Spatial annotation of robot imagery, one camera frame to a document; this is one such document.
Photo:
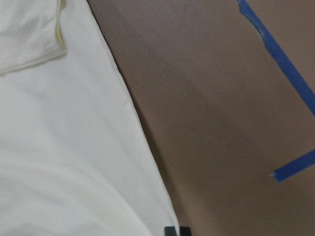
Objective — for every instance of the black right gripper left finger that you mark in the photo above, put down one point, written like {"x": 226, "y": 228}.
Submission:
{"x": 169, "y": 231}

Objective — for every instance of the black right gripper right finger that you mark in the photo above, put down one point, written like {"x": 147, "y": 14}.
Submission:
{"x": 185, "y": 231}

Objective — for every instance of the white long-sleeve printed shirt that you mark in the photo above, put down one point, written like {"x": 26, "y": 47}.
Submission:
{"x": 74, "y": 160}

